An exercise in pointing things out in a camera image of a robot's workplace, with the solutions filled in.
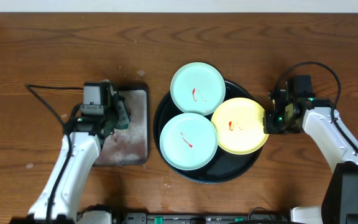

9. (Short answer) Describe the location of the green yellow sponge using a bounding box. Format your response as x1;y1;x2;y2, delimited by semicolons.
115;100;130;129

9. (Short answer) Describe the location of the yellow plate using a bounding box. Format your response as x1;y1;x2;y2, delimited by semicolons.
211;98;269;155

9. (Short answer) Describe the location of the light blue plate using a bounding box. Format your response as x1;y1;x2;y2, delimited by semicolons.
159;113;218;170
170;62;226;116

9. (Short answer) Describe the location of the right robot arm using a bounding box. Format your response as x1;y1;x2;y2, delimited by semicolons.
264;90;358;223

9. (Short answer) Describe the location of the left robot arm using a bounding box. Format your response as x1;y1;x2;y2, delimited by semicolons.
27;105;118;223

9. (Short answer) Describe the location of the rectangular black soapy tray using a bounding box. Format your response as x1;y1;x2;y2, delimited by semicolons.
94;83;149;167

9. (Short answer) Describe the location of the round black tray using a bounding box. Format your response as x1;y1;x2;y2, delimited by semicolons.
153;92;262;184

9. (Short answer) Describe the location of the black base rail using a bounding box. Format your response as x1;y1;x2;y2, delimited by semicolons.
113;213;290;224

